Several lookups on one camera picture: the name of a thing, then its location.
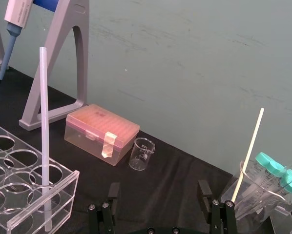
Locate beige tape strip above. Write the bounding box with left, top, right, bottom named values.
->
left=101, top=131, right=118, bottom=158

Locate clear acrylic holder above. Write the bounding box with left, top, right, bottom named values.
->
left=268, top=201, right=292, bottom=234

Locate pink translucent pipette tip box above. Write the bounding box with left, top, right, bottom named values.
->
left=63, top=104, right=141, bottom=167

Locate white and blue pipette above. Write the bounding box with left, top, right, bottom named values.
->
left=0, top=0, right=60, bottom=81

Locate pale green wall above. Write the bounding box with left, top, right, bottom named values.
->
left=0, top=0, right=292, bottom=180

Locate black table cloth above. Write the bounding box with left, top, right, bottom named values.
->
left=0, top=57, right=292, bottom=234

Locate long translucent white tube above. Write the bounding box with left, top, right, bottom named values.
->
left=39, top=46, right=52, bottom=232

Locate grey pipette stand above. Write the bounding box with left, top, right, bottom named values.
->
left=0, top=0, right=90, bottom=133

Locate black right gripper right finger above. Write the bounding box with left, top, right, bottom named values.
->
left=197, top=179, right=237, bottom=234

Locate large clear glass beaker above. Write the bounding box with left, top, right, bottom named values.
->
left=220, top=159, right=292, bottom=234

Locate small clear glass beaker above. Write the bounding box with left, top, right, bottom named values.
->
left=128, top=137, right=156, bottom=171

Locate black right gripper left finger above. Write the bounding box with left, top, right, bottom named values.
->
left=87, top=182, right=120, bottom=234

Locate thin white stirring rod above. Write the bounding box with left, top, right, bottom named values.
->
left=230, top=108, right=265, bottom=203

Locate clear acrylic tube rack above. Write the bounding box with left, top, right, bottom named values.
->
left=0, top=123, right=80, bottom=234

